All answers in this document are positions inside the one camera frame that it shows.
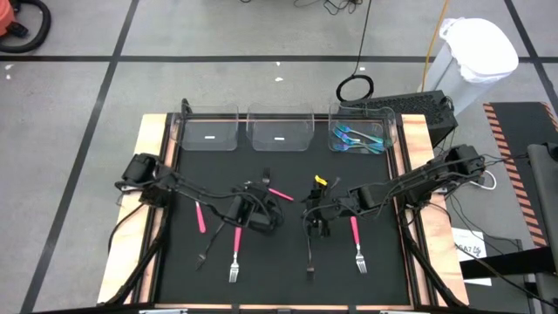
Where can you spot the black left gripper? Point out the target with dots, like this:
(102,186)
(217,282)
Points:
(253,209)

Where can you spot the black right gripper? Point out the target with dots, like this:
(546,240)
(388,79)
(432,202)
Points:
(324,205)

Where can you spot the clear plastic bin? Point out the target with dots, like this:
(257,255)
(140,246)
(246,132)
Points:
(209,126)
(390,137)
(279,126)

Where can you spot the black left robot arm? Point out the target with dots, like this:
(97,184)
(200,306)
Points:
(148,187)

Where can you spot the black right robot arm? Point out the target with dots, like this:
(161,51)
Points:
(427,179)

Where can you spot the yellow tape tag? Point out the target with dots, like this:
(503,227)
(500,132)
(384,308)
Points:
(320,179)

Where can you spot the black table mat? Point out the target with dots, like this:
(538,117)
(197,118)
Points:
(261,292)

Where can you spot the black metal support strut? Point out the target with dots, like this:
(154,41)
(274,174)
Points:
(429,261)
(137,261)

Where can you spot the white printed paper sheet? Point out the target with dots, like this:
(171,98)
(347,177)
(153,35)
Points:
(468,237)

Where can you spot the black perforated computer case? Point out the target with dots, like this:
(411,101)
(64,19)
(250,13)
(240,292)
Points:
(418,109)

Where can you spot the black beam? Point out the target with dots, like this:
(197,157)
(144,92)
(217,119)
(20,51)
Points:
(514,261)

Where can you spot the dark grey cabinet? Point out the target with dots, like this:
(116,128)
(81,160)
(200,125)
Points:
(545,196)

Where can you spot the black hazard-striped floor plate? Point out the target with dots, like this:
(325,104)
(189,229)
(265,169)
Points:
(523,122)

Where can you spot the white-bagged trash can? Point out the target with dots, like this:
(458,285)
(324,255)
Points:
(479,48)

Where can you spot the orange vacuum cleaner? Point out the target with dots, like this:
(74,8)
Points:
(5,19)

